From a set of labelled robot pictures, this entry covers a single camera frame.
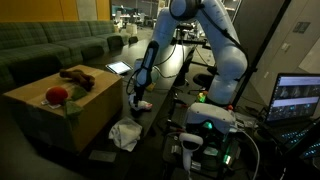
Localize black device green lights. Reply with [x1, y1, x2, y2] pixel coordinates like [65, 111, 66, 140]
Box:
[162, 124, 243, 179]

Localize green plaid sofa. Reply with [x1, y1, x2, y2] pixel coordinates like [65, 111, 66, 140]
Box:
[0, 20, 139, 94]

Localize black equipment bar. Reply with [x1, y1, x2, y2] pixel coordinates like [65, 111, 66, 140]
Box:
[171, 31, 209, 46]

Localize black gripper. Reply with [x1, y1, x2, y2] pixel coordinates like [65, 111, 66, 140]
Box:
[132, 87, 146, 110]

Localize white pink plush toy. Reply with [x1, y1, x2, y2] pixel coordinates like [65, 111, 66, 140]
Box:
[129, 99, 154, 112]

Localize white VR headset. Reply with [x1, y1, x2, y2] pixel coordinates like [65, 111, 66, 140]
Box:
[184, 102, 237, 135]

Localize small green yellow object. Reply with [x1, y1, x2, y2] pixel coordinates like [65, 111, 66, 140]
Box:
[196, 90, 210, 104]

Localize white VR controller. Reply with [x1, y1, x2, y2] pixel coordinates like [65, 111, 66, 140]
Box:
[178, 132, 204, 174]

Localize dark grey flat block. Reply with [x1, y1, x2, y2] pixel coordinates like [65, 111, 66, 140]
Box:
[88, 149, 118, 164]

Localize large cardboard box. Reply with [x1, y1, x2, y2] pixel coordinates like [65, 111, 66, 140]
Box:
[2, 64, 124, 154]

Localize white wall switch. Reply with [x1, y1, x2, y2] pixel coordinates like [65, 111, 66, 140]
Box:
[280, 42, 291, 53]

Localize lit tablet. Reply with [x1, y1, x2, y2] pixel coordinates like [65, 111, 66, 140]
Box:
[105, 60, 134, 76]

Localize open black laptop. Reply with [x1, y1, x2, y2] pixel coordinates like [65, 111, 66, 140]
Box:
[264, 72, 320, 161]

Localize brown plush toy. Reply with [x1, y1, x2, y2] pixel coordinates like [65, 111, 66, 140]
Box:
[59, 68, 96, 92]

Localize red plush rose green leaves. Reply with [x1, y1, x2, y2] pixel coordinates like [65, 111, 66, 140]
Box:
[40, 84, 88, 129]

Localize white towel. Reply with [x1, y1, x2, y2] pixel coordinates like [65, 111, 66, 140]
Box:
[108, 116, 143, 153]

